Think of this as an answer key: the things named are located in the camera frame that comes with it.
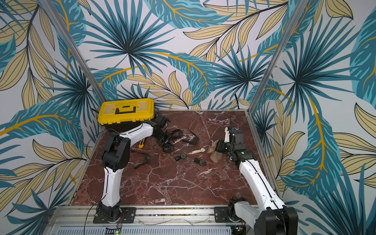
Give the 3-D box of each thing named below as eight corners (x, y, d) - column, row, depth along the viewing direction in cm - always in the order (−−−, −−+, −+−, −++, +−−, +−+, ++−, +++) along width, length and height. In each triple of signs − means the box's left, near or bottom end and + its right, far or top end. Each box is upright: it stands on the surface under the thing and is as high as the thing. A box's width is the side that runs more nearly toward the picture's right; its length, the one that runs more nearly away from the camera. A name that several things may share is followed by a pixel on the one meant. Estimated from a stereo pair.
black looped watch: (191, 148, 100) (191, 146, 98) (177, 135, 107) (177, 133, 105) (200, 141, 104) (200, 139, 102) (186, 129, 111) (186, 126, 109)
